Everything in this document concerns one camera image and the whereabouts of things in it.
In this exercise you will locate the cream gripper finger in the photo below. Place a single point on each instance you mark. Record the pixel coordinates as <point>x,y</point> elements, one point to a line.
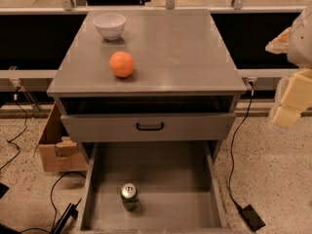
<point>296,98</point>
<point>279,45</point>

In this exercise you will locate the green soda can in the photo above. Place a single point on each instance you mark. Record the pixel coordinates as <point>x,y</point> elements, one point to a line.
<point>129,196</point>

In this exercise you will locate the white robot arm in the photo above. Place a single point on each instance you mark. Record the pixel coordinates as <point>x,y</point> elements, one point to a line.
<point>299,49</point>

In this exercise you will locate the grey top drawer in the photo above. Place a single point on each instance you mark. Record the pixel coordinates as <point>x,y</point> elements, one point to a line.
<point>122,127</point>

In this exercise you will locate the grey drawer cabinet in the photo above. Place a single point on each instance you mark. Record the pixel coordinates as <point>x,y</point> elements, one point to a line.
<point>181,66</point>

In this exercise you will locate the open grey middle drawer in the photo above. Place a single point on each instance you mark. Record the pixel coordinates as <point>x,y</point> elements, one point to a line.
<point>176,187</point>

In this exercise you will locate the black power adapter right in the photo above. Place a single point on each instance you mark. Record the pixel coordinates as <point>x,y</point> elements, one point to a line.
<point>252,219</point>

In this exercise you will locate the orange ball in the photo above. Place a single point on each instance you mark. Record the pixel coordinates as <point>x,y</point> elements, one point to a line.
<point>122,64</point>

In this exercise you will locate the white ceramic bowl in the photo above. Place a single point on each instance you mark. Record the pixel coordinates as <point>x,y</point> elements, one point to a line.
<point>110,26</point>

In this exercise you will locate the brown cardboard box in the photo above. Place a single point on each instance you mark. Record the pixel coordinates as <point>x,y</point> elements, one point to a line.
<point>57,151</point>

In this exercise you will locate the black device lower left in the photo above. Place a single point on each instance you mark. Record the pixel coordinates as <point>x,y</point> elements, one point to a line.
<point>70,211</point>

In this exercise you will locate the black drawer handle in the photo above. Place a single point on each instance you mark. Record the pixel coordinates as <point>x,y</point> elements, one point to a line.
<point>150,128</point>

